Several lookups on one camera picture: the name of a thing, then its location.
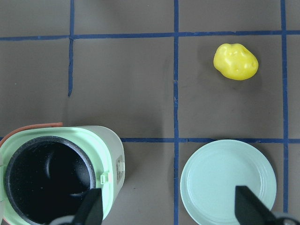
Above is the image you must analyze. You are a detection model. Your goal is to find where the green plate near right arm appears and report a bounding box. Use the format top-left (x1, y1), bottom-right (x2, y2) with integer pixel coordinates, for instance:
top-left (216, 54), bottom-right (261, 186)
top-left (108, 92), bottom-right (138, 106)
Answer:
top-left (180, 140), bottom-right (277, 225)

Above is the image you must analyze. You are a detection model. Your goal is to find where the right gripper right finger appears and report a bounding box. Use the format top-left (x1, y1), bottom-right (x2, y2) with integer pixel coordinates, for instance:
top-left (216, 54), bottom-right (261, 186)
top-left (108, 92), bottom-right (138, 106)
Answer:
top-left (234, 186), bottom-right (276, 225)

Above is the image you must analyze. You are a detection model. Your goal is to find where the white rice cooker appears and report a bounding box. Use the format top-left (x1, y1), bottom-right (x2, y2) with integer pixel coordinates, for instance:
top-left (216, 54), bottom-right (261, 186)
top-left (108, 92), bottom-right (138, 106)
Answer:
top-left (0, 123), bottom-right (125, 225)

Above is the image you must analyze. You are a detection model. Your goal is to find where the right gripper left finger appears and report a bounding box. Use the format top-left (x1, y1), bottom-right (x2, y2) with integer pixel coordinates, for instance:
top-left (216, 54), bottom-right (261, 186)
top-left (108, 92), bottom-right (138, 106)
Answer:
top-left (73, 188), bottom-right (104, 225)

